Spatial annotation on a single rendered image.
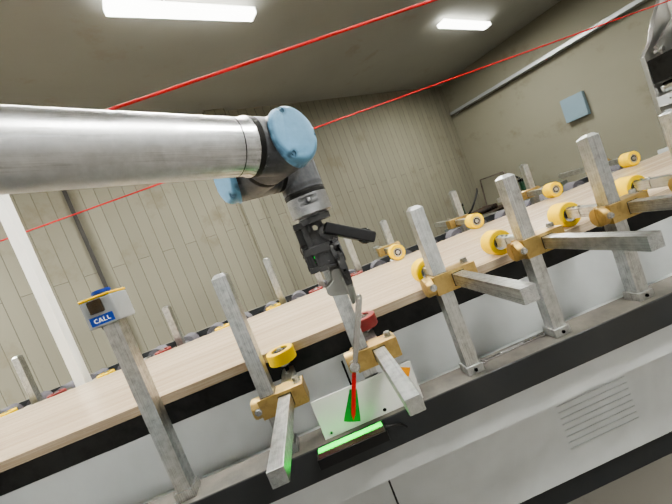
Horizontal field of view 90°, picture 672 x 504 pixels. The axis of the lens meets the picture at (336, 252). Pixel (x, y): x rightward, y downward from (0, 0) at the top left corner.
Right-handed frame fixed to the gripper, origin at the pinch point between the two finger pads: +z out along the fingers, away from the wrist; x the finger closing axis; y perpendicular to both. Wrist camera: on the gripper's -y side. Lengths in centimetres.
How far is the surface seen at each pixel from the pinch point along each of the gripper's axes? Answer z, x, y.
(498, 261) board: 12, -25, -48
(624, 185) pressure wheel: 5, -27, -98
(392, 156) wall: -107, -575, -216
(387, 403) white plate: 28.7, -5.3, 1.4
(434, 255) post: -0.9, -6.0, -22.6
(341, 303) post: 1.6, -6.0, 3.1
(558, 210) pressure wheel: 4, -26, -73
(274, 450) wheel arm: 16.6, 15.5, 24.2
